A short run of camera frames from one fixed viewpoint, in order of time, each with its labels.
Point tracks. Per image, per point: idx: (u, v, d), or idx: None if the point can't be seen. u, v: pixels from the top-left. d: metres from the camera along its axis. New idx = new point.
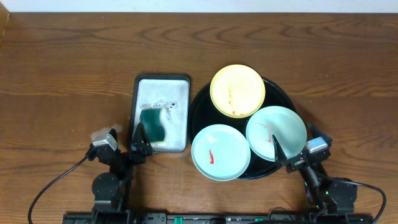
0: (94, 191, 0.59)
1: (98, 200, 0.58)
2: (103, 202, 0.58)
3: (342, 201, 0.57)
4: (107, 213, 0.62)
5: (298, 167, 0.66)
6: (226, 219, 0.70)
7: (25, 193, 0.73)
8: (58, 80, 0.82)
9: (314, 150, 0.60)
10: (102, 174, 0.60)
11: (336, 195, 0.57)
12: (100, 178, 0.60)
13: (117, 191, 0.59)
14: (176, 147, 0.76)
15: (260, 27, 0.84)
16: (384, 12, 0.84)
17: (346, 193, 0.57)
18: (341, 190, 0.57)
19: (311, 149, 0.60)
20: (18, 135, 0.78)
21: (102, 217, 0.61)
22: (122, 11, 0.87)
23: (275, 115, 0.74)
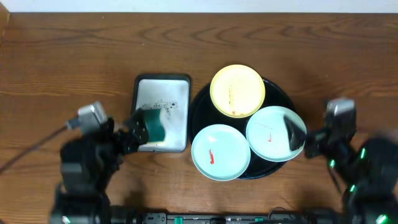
0: (64, 155, 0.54)
1: (64, 169, 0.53)
2: (71, 170, 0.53)
3: (388, 168, 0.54)
4: (76, 195, 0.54)
5: (320, 144, 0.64)
6: (226, 219, 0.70)
7: (25, 193, 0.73)
8: (58, 80, 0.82)
9: (339, 109, 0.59)
10: (74, 140, 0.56)
11: (374, 154, 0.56)
12: (72, 143, 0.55)
13: (89, 157, 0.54)
14: (176, 147, 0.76)
15: (260, 27, 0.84)
16: (385, 12, 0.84)
17: (387, 152, 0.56)
18: (379, 149, 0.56)
19: (336, 109, 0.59)
20: (18, 136, 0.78)
21: (68, 201, 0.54)
22: (122, 11, 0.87)
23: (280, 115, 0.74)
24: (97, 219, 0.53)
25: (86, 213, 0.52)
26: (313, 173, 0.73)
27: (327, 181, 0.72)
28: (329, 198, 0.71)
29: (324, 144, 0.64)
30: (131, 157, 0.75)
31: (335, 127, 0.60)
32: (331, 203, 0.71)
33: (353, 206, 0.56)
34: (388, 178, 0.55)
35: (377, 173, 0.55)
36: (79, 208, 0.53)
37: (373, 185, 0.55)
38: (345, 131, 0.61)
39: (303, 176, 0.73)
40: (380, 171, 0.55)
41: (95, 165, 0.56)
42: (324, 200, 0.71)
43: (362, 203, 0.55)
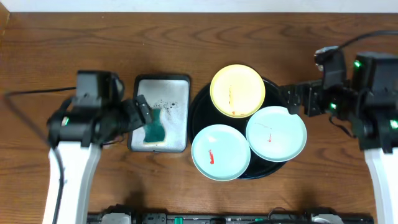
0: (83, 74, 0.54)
1: (79, 76, 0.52)
2: (85, 80, 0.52)
3: (387, 66, 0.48)
4: (81, 107, 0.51)
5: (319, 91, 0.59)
6: (226, 219, 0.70)
7: (25, 193, 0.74)
8: (59, 81, 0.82)
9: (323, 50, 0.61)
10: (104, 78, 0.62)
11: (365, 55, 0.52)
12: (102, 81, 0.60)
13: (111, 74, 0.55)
14: (176, 147, 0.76)
15: (260, 27, 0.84)
16: (385, 12, 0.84)
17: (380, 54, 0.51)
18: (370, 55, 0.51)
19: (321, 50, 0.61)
20: (18, 136, 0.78)
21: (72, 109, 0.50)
22: (122, 10, 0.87)
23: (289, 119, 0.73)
24: (95, 128, 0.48)
25: (87, 117, 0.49)
26: (313, 173, 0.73)
27: (327, 181, 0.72)
28: (329, 198, 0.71)
29: (320, 91, 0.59)
30: (131, 156, 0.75)
31: (328, 67, 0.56)
32: (331, 203, 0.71)
33: (361, 118, 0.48)
34: (387, 73, 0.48)
35: (375, 65, 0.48)
36: (80, 116, 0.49)
37: (379, 92, 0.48)
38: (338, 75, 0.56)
39: (304, 176, 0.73)
40: (378, 68, 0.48)
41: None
42: (324, 200, 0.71)
43: (372, 114, 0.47)
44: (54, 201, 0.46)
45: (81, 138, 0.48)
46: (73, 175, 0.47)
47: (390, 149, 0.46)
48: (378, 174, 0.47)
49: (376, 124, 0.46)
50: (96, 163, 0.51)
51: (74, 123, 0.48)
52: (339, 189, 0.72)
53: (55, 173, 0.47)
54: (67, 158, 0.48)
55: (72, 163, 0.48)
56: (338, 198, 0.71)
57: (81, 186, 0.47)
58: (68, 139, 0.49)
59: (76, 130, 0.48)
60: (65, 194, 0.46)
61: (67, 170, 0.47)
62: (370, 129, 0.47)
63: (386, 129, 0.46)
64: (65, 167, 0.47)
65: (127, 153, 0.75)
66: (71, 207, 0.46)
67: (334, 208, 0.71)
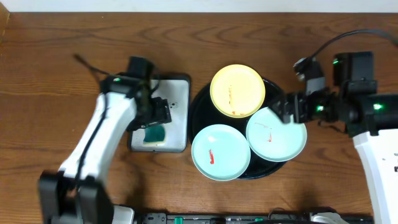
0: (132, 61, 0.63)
1: (131, 60, 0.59)
2: (136, 63, 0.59)
3: (360, 59, 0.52)
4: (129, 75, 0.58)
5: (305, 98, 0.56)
6: (226, 219, 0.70)
7: (25, 193, 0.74)
8: (58, 80, 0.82)
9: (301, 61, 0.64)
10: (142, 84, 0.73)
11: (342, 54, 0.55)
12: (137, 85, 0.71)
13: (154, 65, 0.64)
14: (176, 147, 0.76)
15: (260, 27, 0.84)
16: (385, 11, 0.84)
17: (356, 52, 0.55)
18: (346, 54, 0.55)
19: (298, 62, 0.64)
20: (18, 135, 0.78)
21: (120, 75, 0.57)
22: (122, 10, 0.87)
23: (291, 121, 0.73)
24: (138, 94, 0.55)
25: (137, 82, 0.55)
26: (313, 173, 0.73)
27: (327, 180, 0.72)
28: (329, 198, 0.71)
29: (305, 97, 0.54)
30: (131, 156, 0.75)
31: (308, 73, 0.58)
32: (331, 203, 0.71)
33: (346, 104, 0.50)
34: (362, 65, 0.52)
35: (351, 60, 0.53)
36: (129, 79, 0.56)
37: (357, 81, 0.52)
38: (321, 81, 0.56)
39: (304, 176, 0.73)
40: (353, 60, 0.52)
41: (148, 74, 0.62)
42: (324, 200, 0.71)
43: (354, 99, 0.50)
44: (91, 131, 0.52)
45: (127, 93, 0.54)
46: (114, 116, 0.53)
47: (377, 131, 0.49)
48: (370, 160, 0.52)
49: (360, 107, 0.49)
50: (129, 119, 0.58)
51: (124, 81, 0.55)
52: (339, 188, 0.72)
53: (99, 111, 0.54)
54: (112, 104, 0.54)
55: (116, 108, 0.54)
56: (339, 198, 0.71)
57: (115, 129, 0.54)
58: (115, 91, 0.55)
59: (122, 89, 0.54)
60: (102, 129, 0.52)
61: (111, 110, 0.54)
62: (356, 114, 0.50)
63: (370, 112, 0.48)
64: (109, 108, 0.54)
65: (127, 153, 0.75)
66: (104, 140, 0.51)
67: (334, 208, 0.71)
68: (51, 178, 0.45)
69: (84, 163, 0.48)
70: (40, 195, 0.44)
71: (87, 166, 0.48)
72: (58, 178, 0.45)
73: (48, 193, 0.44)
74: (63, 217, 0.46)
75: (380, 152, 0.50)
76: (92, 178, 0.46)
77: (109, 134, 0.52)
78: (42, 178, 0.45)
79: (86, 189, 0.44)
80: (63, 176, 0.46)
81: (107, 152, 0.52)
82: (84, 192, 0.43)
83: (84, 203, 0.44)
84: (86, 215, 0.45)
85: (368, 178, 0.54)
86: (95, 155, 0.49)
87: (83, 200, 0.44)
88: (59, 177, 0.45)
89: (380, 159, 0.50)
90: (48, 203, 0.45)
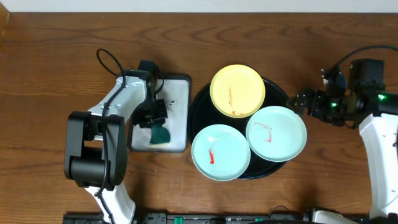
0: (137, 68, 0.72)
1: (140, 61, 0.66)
2: (145, 64, 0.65)
3: (374, 65, 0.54)
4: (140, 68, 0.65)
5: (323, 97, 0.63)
6: (226, 219, 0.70)
7: (25, 193, 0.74)
8: (58, 80, 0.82)
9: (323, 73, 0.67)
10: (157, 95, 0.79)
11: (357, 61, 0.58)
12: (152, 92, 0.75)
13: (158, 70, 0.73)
14: (176, 148, 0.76)
15: (260, 27, 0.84)
16: (385, 12, 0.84)
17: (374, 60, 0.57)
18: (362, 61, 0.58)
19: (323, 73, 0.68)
20: (18, 136, 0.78)
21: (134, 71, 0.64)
22: (122, 11, 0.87)
23: (290, 122, 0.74)
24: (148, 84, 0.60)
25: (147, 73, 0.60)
26: (313, 173, 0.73)
27: (327, 180, 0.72)
28: (329, 198, 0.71)
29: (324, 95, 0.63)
30: (131, 156, 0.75)
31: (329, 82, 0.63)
32: (331, 203, 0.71)
33: (355, 96, 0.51)
34: (373, 70, 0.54)
35: (363, 63, 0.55)
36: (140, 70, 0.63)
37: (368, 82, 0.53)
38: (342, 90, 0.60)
39: (304, 176, 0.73)
40: (366, 64, 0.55)
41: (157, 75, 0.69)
42: (324, 200, 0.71)
43: (362, 91, 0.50)
44: (111, 94, 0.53)
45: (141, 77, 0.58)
46: (132, 87, 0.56)
47: (379, 114, 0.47)
48: (370, 139, 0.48)
49: (367, 97, 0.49)
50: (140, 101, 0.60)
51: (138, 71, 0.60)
52: (339, 189, 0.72)
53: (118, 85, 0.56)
54: (130, 81, 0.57)
55: (134, 83, 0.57)
56: (338, 198, 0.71)
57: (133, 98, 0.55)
58: (131, 74, 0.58)
59: (137, 75, 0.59)
60: (123, 93, 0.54)
61: (129, 84, 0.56)
62: (361, 104, 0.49)
63: (377, 99, 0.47)
64: (128, 82, 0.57)
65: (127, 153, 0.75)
66: (124, 100, 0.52)
67: (334, 208, 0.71)
68: (80, 117, 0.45)
69: (109, 109, 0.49)
70: (67, 132, 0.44)
71: (111, 111, 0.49)
72: (87, 115, 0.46)
73: (77, 132, 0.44)
74: (84, 160, 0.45)
75: (382, 127, 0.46)
76: (118, 116, 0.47)
77: (128, 98, 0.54)
78: (71, 117, 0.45)
79: (115, 121, 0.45)
80: (91, 115, 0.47)
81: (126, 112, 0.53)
82: (114, 126, 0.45)
83: (112, 139, 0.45)
84: (110, 154, 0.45)
85: (369, 157, 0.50)
86: (117, 106, 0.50)
87: (111, 134, 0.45)
88: (87, 114, 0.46)
89: (380, 135, 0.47)
90: (73, 144, 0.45)
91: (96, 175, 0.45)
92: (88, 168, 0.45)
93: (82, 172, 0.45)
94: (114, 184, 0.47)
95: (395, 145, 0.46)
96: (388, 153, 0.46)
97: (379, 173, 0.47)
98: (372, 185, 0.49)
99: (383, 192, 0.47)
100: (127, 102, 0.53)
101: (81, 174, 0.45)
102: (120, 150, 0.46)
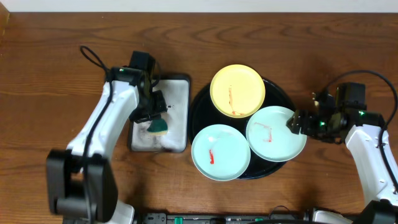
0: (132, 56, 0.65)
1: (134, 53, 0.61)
2: (138, 55, 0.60)
3: (355, 88, 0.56)
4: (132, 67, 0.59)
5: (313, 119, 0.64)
6: (226, 219, 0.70)
7: (25, 193, 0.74)
8: (58, 80, 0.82)
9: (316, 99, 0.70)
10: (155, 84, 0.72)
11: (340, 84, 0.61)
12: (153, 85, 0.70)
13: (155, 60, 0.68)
14: (176, 147, 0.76)
15: (260, 26, 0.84)
16: (385, 11, 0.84)
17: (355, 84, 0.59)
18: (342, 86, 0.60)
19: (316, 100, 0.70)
20: (18, 136, 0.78)
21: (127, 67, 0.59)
22: (122, 11, 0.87)
23: None
24: (142, 83, 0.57)
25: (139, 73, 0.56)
26: (313, 173, 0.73)
27: (327, 180, 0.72)
28: (329, 198, 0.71)
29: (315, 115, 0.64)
30: (131, 157, 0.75)
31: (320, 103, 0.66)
32: (331, 203, 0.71)
33: (339, 113, 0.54)
34: (356, 93, 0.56)
35: (347, 85, 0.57)
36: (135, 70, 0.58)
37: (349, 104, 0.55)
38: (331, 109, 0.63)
39: (304, 175, 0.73)
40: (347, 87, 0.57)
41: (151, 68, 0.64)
42: (325, 200, 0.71)
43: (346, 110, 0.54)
44: (96, 114, 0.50)
45: (131, 83, 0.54)
46: (120, 99, 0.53)
47: (360, 124, 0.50)
48: (356, 145, 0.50)
49: (349, 114, 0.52)
50: (132, 108, 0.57)
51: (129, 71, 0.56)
52: (339, 189, 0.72)
53: (106, 97, 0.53)
54: (117, 90, 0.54)
55: (122, 93, 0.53)
56: (338, 198, 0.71)
57: (122, 112, 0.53)
58: (120, 79, 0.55)
59: (127, 78, 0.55)
60: (109, 111, 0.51)
61: (117, 94, 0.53)
62: (345, 121, 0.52)
63: (357, 114, 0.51)
64: (115, 93, 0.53)
65: (127, 153, 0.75)
66: (111, 122, 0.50)
67: (334, 207, 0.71)
68: (59, 158, 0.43)
69: (91, 141, 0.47)
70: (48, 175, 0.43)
71: (94, 144, 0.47)
72: (68, 156, 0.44)
73: (58, 173, 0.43)
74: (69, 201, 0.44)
75: (366, 133, 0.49)
76: (100, 156, 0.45)
77: (115, 116, 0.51)
78: (50, 158, 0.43)
79: (98, 167, 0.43)
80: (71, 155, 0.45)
81: (114, 133, 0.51)
82: (95, 170, 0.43)
83: (93, 184, 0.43)
84: (94, 196, 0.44)
85: (356, 162, 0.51)
86: (102, 135, 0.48)
87: (91, 179, 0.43)
88: (68, 155, 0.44)
89: (364, 140, 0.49)
90: (56, 185, 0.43)
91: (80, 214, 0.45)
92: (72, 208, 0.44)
93: (68, 211, 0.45)
94: (104, 219, 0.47)
95: (377, 148, 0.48)
96: (372, 152, 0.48)
97: (366, 170, 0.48)
98: (362, 185, 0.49)
99: (372, 188, 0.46)
100: (114, 124, 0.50)
101: (68, 213, 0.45)
102: (107, 191, 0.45)
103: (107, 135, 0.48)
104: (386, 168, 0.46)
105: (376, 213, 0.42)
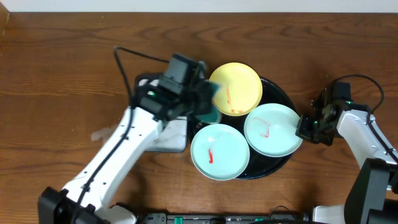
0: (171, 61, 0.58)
1: (172, 64, 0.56)
2: (175, 70, 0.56)
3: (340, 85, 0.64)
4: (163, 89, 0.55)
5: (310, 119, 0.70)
6: (226, 219, 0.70)
7: (25, 193, 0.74)
8: (59, 80, 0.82)
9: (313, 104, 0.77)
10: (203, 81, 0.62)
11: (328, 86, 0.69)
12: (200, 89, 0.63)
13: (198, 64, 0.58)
14: (176, 147, 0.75)
15: (260, 27, 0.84)
16: (385, 11, 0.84)
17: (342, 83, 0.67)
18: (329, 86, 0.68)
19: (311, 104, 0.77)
20: (18, 136, 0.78)
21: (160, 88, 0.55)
22: (122, 10, 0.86)
23: (290, 122, 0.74)
24: (169, 112, 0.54)
25: (168, 101, 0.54)
26: (313, 173, 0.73)
27: (327, 180, 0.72)
28: (329, 198, 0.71)
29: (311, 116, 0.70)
30: None
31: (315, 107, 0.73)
32: (331, 203, 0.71)
33: (329, 106, 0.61)
34: (341, 89, 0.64)
35: (333, 84, 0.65)
36: (165, 94, 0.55)
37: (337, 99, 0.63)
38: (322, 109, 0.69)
39: (304, 175, 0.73)
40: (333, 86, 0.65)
41: (192, 76, 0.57)
42: (324, 200, 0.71)
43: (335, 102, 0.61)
44: (106, 152, 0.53)
45: (157, 114, 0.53)
46: (135, 135, 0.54)
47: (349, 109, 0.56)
48: (348, 127, 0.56)
49: (338, 104, 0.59)
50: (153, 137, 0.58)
51: (158, 98, 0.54)
52: (339, 189, 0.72)
53: (123, 128, 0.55)
54: (135, 124, 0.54)
55: (140, 131, 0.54)
56: (338, 198, 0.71)
57: (134, 150, 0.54)
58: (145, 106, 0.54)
59: (153, 107, 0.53)
60: (120, 150, 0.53)
61: (133, 130, 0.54)
62: (334, 111, 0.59)
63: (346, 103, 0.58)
64: (132, 127, 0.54)
65: None
66: (116, 167, 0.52)
67: None
68: (53, 199, 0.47)
69: (91, 184, 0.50)
70: (40, 210, 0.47)
71: (92, 189, 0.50)
72: (62, 198, 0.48)
73: (48, 213, 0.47)
74: None
75: (355, 113, 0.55)
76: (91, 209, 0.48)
77: (124, 159, 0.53)
78: (45, 196, 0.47)
79: (86, 221, 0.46)
80: (66, 196, 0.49)
81: (119, 174, 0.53)
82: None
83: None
84: None
85: (350, 143, 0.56)
86: (104, 183, 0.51)
87: None
88: (62, 197, 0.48)
89: (354, 119, 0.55)
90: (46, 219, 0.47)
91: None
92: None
93: None
94: None
95: (367, 124, 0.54)
96: (362, 128, 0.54)
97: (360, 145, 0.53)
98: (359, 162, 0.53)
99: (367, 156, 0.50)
100: (121, 166, 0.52)
101: None
102: None
103: (108, 182, 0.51)
104: (377, 138, 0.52)
105: (371, 170, 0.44)
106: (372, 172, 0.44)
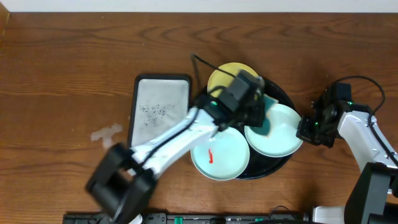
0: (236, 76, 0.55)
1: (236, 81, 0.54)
2: (236, 88, 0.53)
3: (341, 86, 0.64)
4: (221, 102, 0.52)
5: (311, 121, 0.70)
6: (226, 219, 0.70)
7: (25, 193, 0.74)
8: (59, 80, 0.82)
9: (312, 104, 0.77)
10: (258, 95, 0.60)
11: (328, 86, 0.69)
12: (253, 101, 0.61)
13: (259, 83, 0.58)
14: None
15: (260, 27, 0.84)
16: (385, 12, 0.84)
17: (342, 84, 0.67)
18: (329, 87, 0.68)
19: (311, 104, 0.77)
20: (18, 136, 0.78)
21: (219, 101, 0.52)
22: (122, 10, 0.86)
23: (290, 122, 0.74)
24: (222, 125, 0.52)
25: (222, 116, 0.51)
26: (313, 173, 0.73)
27: (326, 180, 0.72)
28: (329, 198, 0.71)
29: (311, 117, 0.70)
30: None
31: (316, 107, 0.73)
32: (331, 202, 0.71)
33: (330, 107, 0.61)
34: (342, 90, 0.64)
35: (333, 85, 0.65)
36: (222, 109, 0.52)
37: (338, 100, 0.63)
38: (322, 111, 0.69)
39: (304, 175, 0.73)
40: (333, 87, 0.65)
41: (251, 96, 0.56)
42: (324, 200, 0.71)
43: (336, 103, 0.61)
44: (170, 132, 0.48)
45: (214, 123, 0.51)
46: (197, 130, 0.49)
47: (350, 111, 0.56)
48: (349, 129, 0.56)
49: (339, 106, 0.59)
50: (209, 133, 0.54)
51: (217, 109, 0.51)
52: (339, 189, 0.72)
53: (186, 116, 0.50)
54: (200, 120, 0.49)
55: (200, 127, 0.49)
56: (338, 198, 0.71)
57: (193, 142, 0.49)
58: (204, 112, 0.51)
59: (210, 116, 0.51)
60: (184, 139, 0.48)
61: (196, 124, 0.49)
62: (336, 112, 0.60)
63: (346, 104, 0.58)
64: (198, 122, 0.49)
65: None
66: (177, 150, 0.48)
67: None
68: (122, 153, 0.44)
69: (154, 154, 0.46)
70: (104, 160, 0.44)
71: (155, 158, 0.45)
72: (129, 157, 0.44)
73: (112, 166, 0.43)
74: (107, 190, 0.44)
75: (356, 116, 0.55)
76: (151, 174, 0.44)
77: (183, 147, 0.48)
78: (114, 149, 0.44)
79: (145, 183, 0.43)
80: (132, 156, 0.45)
81: (176, 156, 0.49)
82: (143, 184, 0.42)
83: (134, 196, 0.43)
84: (132, 202, 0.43)
85: (351, 145, 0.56)
86: (165, 156, 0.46)
87: (135, 188, 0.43)
88: (129, 155, 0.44)
89: (355, 121, 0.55)
90: (106, 171, 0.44)
91: (109, 208, 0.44)
92: (108, 196, 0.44)
93: (99, 198, 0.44)
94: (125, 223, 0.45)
95: (367, 126, 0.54)
96: (364, 131, 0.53)
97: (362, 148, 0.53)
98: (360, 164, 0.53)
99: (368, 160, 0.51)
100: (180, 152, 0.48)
101: (99, 198, 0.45)
102: (143, 201, 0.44)
103: (168, 158, 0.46)
104: (377, 140, 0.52)
105: (372, 174, 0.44)
106: (373, 177, 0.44)
